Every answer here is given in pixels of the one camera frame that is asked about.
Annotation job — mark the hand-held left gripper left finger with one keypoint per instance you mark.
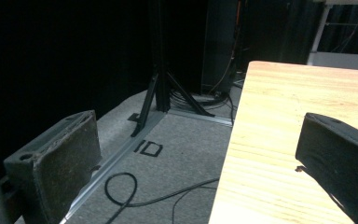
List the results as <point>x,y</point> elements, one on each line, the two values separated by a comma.
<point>59,161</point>

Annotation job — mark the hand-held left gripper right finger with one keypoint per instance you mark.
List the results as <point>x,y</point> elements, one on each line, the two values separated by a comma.
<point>341,149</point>

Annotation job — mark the dark curtain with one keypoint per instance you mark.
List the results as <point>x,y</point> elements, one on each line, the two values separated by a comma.
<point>59,56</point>

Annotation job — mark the black metal stand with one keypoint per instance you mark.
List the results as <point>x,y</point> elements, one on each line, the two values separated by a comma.
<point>160,77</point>

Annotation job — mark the black equipment cabinet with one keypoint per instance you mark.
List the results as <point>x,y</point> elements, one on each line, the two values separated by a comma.
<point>219,46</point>

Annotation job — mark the aluminium floor rail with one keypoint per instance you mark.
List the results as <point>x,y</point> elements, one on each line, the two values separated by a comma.
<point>118,158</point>

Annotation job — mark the white metal frame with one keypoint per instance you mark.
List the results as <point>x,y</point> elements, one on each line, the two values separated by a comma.
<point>338,56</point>

